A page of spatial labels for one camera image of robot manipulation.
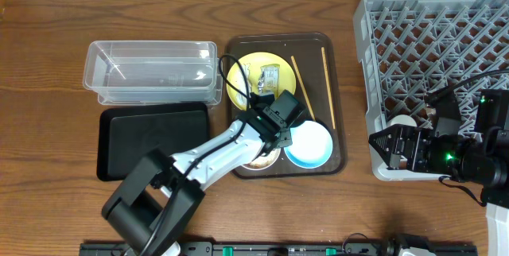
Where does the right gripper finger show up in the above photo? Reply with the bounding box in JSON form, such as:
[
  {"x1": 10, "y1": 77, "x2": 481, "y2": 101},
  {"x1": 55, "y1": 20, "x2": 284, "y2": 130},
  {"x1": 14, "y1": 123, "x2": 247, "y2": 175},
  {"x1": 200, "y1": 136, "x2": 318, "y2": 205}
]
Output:
[
  {"x1": 368, "y1": 126, "x2": 394, "y2": 149},
  {"x1": 375, "y1": 147, "x2": 394, "y2": 168}
]

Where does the white cup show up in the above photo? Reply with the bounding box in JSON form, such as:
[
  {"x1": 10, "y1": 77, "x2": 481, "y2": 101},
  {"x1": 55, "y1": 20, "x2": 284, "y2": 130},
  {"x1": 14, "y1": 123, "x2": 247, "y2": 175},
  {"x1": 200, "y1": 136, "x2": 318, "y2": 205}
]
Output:
[{"x1": 387, "y1": 114, "x2": 417, "y2": 127}]

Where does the white bowl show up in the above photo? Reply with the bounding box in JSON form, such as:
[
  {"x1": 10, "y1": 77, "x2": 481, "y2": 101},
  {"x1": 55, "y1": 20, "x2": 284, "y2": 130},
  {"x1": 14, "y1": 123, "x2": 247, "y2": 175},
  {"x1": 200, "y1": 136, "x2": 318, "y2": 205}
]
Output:
[{"x1": 242, "y1": 149, "x2": 281, "y2": 171}]

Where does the green snack wrapper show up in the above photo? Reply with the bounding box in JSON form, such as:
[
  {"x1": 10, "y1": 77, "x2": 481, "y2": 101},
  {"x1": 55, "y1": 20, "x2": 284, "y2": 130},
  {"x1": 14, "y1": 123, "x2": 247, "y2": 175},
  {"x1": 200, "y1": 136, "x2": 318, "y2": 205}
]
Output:
[{"x1": 257, "y1": 64, "x2": 279, "y2": 95}]

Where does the white napkin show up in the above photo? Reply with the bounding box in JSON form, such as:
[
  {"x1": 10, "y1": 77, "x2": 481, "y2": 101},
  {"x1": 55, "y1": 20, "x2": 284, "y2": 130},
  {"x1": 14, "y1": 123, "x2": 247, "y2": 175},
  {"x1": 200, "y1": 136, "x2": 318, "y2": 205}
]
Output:
[{"x1": 233, "y1": 64, "x2": 250, "y2": 107}]

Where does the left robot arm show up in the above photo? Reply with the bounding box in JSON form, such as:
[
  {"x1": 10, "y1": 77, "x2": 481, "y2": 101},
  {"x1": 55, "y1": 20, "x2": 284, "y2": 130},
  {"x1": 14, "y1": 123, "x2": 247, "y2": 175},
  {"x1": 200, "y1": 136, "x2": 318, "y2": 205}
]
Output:
[{"x1": 102, "y1": 110, "x2": 296, "y2": 255}]

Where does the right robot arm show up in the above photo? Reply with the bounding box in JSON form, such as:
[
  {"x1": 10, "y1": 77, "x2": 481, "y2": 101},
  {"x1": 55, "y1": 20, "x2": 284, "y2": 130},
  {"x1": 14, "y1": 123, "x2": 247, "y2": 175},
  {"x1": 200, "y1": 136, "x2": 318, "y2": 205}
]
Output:
[{"x1": 368, "y1": 88, "x2": 508, "y2": 255}]

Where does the grey dishwasher rack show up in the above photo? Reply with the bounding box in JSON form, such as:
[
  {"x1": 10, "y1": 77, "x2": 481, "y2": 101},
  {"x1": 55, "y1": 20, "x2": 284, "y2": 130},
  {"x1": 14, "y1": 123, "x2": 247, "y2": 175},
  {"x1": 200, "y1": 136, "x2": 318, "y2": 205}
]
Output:
[{"x1": 352, "y1": 0, "x2": 509, "y2": 181}]

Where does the black waste tray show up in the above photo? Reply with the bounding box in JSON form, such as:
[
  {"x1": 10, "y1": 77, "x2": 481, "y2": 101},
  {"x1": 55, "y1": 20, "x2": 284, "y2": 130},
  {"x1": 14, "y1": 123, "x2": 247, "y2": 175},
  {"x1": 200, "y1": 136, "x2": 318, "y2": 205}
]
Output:
[{"x1": 96, "y1": 103, "x2": 210, "y2": 181}]

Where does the blue bowl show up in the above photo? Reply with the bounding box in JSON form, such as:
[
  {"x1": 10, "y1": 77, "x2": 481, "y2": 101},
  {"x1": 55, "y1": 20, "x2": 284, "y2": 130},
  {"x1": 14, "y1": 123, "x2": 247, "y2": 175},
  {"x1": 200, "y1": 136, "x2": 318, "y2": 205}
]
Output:
[{"x1": 284, "y1": 121, "x2": 333, "y2": 169}]

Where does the left wooden chopstick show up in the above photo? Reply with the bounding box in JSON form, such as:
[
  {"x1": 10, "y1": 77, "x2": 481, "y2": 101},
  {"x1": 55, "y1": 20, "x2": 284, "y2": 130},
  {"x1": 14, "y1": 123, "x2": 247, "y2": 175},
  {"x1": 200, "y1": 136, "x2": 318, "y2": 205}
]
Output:
[{"x1": 290, "y1": 56, "x2": 316, "y2": 122}]

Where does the wooden chopstick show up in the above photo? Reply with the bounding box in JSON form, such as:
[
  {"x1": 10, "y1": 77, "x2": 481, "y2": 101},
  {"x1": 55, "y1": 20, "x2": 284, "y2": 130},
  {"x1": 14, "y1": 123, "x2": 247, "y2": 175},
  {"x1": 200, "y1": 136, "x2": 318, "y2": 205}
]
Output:
[
  {"x1": 290, "y1": 56, "x2": 316, "y2": 122},
  {"x1": 321, "y1": 47, "x2": 336, "y2": 130}
]

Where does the right wooden chopstick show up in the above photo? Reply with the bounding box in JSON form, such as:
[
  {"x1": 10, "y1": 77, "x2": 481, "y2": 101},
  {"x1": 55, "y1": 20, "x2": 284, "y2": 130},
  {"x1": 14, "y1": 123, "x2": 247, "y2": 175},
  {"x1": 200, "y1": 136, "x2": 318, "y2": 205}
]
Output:
[{"x1": 321, "y1": 47, "x2": 336, "y2": 130}]

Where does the yellow plate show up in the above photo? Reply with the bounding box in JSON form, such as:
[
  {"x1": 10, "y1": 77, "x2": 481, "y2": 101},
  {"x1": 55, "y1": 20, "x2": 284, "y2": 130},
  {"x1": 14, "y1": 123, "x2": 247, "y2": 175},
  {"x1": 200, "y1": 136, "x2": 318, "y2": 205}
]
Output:
[{"x1": 227, "y1": 52, "x2": 297, "y2": 111}]

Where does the dark brown serving tray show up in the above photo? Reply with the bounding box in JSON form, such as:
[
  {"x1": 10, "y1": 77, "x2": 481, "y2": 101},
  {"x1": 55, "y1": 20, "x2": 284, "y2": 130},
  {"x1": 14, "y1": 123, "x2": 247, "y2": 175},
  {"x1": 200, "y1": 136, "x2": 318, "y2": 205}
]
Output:
[{"x1": 226, "y1": 33, "x2": 348, "y2": 180}]

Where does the clear plastic bin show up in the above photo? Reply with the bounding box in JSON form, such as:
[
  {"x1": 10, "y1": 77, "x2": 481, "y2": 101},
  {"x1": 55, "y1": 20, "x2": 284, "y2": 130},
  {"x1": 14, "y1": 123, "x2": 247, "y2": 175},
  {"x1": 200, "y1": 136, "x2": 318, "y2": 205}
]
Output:
[{"x1": 83, "y1": 41, "x2": 223, "y2": 106}]

